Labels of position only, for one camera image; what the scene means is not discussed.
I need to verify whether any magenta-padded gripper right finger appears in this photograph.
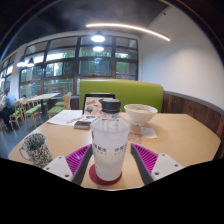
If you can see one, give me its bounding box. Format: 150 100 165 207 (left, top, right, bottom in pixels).
129 143 185 186

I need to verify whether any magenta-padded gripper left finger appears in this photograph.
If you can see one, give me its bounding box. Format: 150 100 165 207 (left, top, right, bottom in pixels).
43 143 94 187

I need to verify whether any clear black-capped water bottle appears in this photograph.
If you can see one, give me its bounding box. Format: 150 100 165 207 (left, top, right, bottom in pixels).
90 98 131 183

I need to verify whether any small pink packet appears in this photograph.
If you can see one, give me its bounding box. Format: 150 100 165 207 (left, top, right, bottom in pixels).
129 132 144 144

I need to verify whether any flat round red coaster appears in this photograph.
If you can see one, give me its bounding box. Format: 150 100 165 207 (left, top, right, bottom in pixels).
88 163 123 187

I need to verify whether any white paper napkin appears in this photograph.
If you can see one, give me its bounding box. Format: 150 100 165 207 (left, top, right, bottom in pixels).
139 126 158 139

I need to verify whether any green speckled mug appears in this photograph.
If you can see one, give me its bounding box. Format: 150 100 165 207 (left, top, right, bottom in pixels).
18 132 54 169

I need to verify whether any white paper sheet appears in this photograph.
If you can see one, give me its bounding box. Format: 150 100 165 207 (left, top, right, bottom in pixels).
46 109 84 127

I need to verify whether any white bowl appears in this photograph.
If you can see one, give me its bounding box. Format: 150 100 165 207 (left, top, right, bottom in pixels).
123 103 159 127

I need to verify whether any black tablet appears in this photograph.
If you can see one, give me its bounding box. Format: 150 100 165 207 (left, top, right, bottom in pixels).
82 92 116 118

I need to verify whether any group of green-seated wooden chairs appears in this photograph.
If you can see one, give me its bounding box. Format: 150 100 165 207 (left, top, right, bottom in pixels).
0 92 73 131

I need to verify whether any green upholstered bench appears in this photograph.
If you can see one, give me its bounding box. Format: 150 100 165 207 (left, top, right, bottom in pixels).
78 78 165 114

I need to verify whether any light wooden dining table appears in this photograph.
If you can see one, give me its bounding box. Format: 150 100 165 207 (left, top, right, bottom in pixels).
27 92 61 112

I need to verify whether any person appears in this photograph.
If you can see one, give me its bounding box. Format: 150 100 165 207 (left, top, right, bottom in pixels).
0 88 17 131

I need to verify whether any black pendant lamp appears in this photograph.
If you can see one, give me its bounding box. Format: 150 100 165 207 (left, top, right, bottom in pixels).
26 56 36 68
16 57 26 68

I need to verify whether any round pendant lamp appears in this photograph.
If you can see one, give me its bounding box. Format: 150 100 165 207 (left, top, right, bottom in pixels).
90 30 106 44

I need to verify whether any long linear ceiling light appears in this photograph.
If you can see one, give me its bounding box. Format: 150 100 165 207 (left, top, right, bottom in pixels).
85 22 171 42

